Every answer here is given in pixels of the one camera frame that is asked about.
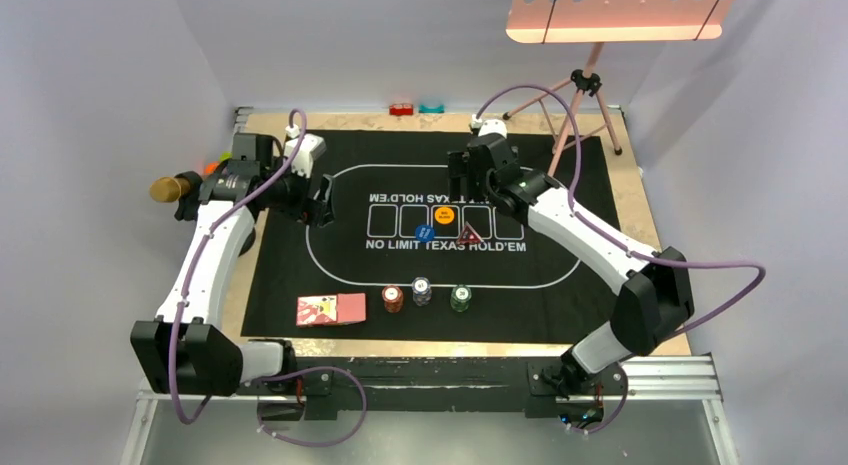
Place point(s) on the blue poker chip stack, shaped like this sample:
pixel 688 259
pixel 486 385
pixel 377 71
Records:
pixel 421 291

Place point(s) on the pink tripod stand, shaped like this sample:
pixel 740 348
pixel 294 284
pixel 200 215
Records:
pixel 587 83

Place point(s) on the teal toy block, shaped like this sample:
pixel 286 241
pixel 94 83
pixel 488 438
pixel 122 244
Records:
pixel 431 108

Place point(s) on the pink perforated panel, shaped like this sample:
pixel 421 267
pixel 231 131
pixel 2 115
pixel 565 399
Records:
pixel 589 21

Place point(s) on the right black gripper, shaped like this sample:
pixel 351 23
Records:
pixel 461 164

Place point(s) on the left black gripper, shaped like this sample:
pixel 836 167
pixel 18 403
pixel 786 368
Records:
pixel 309 210

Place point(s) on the aluminium rail frame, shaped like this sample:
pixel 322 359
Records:
pixel 671 413

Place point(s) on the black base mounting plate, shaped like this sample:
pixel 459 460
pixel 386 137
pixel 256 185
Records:
pixel 525 385

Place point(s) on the blue small blind button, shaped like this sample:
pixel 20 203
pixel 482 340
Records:
pixel 425 233

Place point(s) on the red poker chip stack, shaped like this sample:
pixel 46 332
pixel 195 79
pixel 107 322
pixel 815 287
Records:
pixel 393 298

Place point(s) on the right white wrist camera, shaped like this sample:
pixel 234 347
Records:
pixel 482 127

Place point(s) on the red toy block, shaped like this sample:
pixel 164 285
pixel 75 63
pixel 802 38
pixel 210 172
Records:
pixel 401 109

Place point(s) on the black poker table mat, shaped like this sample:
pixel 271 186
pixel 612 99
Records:
pixel 525 287

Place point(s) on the colourful toy block vehicle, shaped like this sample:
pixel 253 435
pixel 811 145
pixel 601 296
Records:
pixel 212 166

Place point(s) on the green poker chip stack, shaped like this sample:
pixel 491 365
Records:
pixel 460 298

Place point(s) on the gold microphone head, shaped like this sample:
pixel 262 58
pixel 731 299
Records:
pixel 169 189

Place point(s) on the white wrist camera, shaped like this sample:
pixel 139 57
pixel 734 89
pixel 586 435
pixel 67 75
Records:
pixel 482 127
pixel 311 149

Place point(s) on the triangular all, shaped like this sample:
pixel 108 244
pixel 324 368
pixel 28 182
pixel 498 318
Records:
pixel 469 235

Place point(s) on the orange big blind button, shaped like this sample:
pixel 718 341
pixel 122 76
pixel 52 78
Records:
pixel 444 215

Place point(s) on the black round microphone base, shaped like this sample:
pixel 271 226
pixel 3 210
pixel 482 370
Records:
pixel 248 238

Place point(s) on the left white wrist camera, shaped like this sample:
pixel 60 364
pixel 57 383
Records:
pixel 311 149

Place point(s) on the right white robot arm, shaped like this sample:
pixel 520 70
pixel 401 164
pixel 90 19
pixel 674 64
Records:
pixel 652 288

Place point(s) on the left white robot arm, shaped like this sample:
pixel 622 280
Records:
pixel 183 348

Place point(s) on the red playing card box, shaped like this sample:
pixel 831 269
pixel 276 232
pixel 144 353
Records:
pixel 330 310

